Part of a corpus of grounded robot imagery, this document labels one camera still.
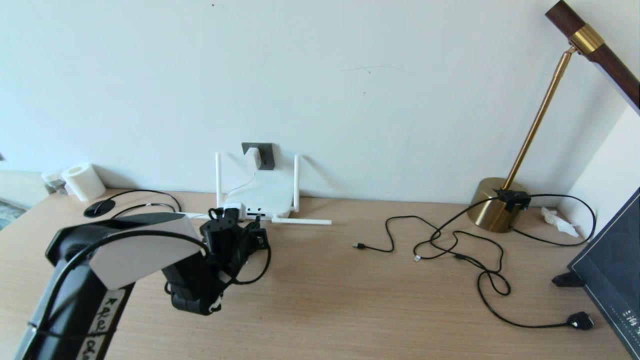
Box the white power adapter with cord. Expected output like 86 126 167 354
222 147 264 205

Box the black ethernet cable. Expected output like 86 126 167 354
93 189 265 222

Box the white router with antennas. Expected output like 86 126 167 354
182 153 333 226

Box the white toilet paper roll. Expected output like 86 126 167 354
61 163 107 202

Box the small clear jar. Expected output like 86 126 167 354
41 170 68 196

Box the brass desk lamp wooden head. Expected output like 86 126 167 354
467 0 640 234

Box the black box on lamp base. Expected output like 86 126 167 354
493 188 532 213

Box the crumpled white tissue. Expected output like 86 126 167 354
540 206 581 238

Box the black board stand foot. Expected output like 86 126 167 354
552 271 587 289

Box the dark framed board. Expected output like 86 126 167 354
569 187 640 360

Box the grey wall socket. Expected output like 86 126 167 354
242 142 276 171

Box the black USB cable white tip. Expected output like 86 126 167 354
352 215 460 263

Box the black desk cable grommet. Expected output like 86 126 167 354
83 199 116 219

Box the black lamp cord with plug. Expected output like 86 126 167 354
413 196 596 331

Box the short black lamp cable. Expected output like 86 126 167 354
510 194 599 247

